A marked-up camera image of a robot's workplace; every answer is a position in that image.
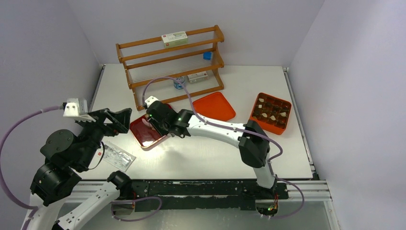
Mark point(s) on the orange box lid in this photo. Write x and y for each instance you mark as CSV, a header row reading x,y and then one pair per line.
x,y
214,106

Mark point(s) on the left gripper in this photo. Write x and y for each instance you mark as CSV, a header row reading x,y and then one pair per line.
x,y
120,120

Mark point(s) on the white red small box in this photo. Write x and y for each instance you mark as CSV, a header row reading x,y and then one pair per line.
x,y
197,77

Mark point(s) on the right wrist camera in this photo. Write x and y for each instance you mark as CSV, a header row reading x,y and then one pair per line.
x,y
148,101

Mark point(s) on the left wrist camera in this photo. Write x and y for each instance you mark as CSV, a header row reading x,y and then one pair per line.
x,y
77,109

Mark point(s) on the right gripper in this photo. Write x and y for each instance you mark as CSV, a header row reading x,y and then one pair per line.
x,y
154,124

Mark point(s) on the blue lidded jar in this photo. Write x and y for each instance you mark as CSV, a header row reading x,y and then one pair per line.
x,y
179,82

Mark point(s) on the blue cube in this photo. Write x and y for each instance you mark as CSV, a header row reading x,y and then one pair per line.
x,y
207,55

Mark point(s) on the clear plastic bag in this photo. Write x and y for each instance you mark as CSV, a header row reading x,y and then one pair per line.
x,y
117,157

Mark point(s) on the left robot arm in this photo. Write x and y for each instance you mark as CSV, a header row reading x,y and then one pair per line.
x,y
66,156

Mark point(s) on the wooden three-tier shelf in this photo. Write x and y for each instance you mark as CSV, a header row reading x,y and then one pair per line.
x,y
144,60

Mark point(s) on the orange compartment box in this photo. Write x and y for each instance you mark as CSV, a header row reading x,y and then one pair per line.
x,y
271,113

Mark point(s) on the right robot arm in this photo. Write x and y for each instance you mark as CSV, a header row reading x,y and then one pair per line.
x,y
248,138

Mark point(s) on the dark red tray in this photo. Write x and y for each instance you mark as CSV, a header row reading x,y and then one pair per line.
x,y
145,137

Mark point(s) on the black base frame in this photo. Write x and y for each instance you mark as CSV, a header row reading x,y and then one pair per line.
x,y
244,194

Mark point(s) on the white green box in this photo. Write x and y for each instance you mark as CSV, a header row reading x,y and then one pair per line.
x,y
174,39

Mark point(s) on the pink tongs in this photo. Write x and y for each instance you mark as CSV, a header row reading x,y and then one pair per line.
x,y
148,124

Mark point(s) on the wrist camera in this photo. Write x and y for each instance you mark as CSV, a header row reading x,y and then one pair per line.
x,y
77,109
148,101

